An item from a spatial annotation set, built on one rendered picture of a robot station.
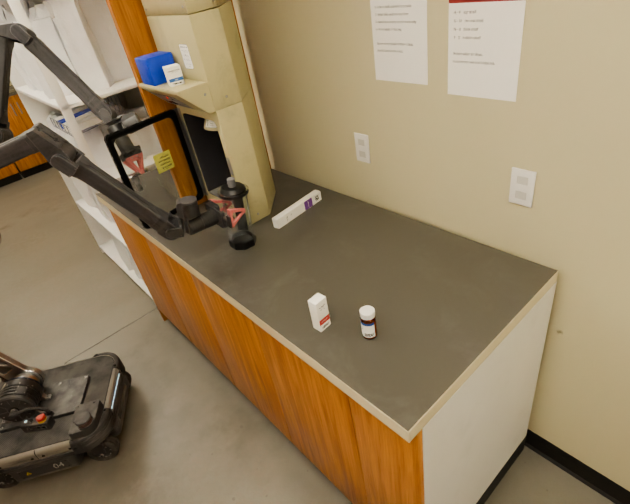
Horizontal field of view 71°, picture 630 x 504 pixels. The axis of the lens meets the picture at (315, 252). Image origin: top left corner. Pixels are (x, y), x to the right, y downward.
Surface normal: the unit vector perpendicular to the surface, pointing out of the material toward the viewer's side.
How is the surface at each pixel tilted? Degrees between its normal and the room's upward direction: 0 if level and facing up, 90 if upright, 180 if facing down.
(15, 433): 0
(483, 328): 0
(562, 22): 90
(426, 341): 0
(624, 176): 90
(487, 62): 90
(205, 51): 90
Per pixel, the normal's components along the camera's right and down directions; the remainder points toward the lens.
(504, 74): -0.73, 0.48
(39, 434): -0.16, -0.81
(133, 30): 0.66, 0.34
